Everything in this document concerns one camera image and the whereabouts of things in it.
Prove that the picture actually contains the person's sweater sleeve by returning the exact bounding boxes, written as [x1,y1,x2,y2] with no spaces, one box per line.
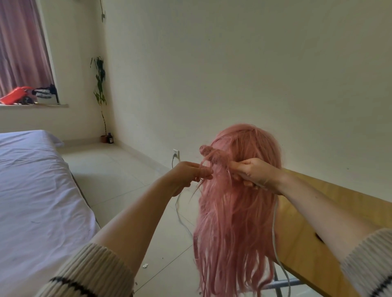
[339,228,392,297]
[36,243,136,297]

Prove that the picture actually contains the person's right sweater sleeve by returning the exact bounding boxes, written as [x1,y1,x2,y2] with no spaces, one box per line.
[339,228,392,297]

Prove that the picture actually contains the person's left sweater sleeve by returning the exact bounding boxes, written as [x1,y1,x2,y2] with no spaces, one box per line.
[36,243,136,297]

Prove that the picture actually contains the pink curtain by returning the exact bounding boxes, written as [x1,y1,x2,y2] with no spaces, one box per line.
[0,0,56,98]

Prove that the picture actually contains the tall green houseplant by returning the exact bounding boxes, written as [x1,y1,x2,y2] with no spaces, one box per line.
[90,56,108,138]

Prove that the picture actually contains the grey metal table frame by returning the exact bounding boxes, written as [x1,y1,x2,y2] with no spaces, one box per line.
[263,269,304,297]

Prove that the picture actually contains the person's left hand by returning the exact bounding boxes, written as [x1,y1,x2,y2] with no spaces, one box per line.
[167,162,214,197]

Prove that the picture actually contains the bed with white sheet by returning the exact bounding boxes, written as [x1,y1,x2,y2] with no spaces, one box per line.
[0,130,101,297]

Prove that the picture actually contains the black and white bag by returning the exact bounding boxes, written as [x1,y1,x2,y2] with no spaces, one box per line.
[31,84,59,104]

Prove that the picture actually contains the person's right forearm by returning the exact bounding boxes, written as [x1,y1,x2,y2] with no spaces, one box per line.
[277,173,384,270]

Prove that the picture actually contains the red bag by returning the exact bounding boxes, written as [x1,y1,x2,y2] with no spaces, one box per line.
[0,86,33,105]

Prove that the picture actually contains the person's left forearm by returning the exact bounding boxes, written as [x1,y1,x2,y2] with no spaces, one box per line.
[90,177,176,277]

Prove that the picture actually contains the stone window sill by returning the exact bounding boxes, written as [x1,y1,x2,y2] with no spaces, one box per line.
[0,103,69,109]

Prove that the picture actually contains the person's right hand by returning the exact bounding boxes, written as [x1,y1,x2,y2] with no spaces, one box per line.
[229,158,287,189]

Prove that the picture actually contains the long pink wig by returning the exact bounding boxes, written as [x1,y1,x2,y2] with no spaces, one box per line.
[190,124,283,297]

